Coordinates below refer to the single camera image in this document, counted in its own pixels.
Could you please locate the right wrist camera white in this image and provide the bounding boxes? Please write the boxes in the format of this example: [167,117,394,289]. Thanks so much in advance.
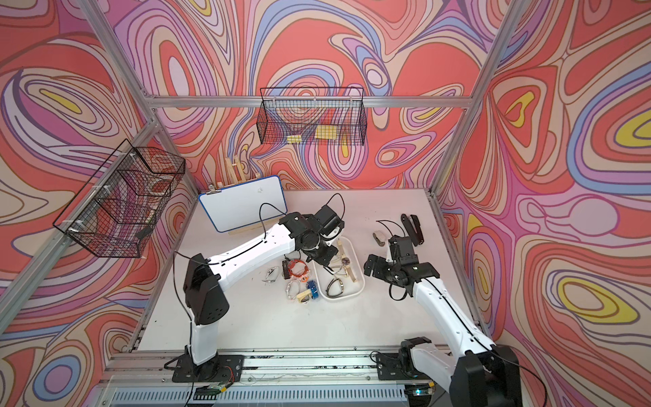
[386,238,396,264]

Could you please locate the blue framed whiteboard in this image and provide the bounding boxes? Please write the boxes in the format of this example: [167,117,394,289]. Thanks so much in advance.
[197,175,288,234]

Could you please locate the black stapler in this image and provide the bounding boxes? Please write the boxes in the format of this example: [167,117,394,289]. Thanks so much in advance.
[401,214,425,247]

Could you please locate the white pink kids watch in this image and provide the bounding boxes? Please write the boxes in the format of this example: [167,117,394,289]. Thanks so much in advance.
[285,280,301,301]

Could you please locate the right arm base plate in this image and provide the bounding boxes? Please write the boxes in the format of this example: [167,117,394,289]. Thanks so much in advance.
[369,351,430,381]

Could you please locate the brown strap watch front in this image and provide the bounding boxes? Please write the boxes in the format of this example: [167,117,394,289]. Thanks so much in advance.
[325,278,345,298]

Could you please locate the wooden easel stand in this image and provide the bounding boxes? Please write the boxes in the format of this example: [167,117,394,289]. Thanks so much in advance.
[209,156,284,236]

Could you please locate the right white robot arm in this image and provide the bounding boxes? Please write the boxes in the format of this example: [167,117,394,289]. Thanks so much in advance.
[364,236,523,406]

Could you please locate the yellow sticky note pad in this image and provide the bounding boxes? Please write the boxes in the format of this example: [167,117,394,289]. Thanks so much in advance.
[315,125,339,141]

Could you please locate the beige strap blue watch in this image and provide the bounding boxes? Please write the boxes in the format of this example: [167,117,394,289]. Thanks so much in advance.
[296,289,313,304]

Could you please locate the dark brown leather watch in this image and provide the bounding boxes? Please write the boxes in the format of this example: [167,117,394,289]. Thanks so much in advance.
[282,260,291,280]

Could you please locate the black wire basket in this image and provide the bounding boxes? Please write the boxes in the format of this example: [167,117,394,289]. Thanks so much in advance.
[53,140,186,258]
[256,86,368,146]

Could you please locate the beige strap watch long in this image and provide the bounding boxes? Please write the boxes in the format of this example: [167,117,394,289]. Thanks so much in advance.
[337,239,348,263]

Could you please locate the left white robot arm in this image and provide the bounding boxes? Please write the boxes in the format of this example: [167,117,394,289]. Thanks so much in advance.
[183,205,345,366]

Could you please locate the black wire basket back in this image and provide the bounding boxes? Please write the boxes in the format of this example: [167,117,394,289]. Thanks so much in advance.
[256,86,368,146]

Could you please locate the black wire basket left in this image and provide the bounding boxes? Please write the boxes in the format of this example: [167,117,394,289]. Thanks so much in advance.
[53,140,186,258]

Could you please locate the white plastic storage tray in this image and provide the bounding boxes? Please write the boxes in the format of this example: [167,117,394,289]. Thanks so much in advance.
[309,237,366,302]

